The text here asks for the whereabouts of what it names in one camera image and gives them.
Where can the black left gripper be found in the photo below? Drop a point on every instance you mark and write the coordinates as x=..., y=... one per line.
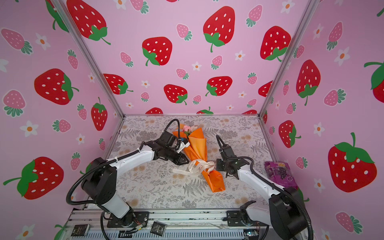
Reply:
x=180, y=159

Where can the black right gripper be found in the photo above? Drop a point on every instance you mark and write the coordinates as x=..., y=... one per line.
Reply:
x=218, y=164

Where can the pink fake rose stem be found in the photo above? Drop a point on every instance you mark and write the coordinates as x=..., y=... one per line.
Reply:
x=189, y=129

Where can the orange wrapping paper sheet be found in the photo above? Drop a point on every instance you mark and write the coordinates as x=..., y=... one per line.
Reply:
x=198, y=150

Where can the white ribbon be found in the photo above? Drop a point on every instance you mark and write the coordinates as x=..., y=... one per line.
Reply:
x=196, y=167

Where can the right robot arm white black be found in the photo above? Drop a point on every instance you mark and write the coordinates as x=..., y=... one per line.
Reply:
x=287, y=213

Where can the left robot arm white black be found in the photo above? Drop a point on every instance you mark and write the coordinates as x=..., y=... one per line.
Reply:
x=99, y=185

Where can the floral patterned table mat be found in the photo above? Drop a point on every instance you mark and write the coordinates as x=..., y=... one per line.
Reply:
x=153, y=185

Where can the purple snack bag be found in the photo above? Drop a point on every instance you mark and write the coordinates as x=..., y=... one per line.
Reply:
x=280, y=173

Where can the black square tag middle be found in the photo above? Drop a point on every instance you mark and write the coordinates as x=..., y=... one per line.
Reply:
x=158, y=229

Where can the black square tag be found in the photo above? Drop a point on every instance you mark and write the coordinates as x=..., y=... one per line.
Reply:
x=80, y=230
x=158, y=229

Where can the black square tag left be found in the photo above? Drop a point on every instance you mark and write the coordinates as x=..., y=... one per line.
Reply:
x=80, y=230

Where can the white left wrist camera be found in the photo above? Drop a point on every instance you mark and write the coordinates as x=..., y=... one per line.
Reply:
x=182, y=146

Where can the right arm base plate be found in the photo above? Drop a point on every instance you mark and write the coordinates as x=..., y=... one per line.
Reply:
x=236, y=218

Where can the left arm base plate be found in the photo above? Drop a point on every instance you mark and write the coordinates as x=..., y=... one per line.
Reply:
x=130, y=220

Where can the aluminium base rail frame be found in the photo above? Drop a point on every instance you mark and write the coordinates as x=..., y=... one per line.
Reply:
x=182, y=224

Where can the right aluminium corner post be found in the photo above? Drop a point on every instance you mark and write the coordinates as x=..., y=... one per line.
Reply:
x=296, y=38

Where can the aluminium corner post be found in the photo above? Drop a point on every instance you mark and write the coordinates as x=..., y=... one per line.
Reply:
x=296, y=38
x=78, y=38

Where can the left aluminium corner post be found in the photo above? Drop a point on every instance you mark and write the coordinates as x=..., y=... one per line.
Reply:
x=78, y=38

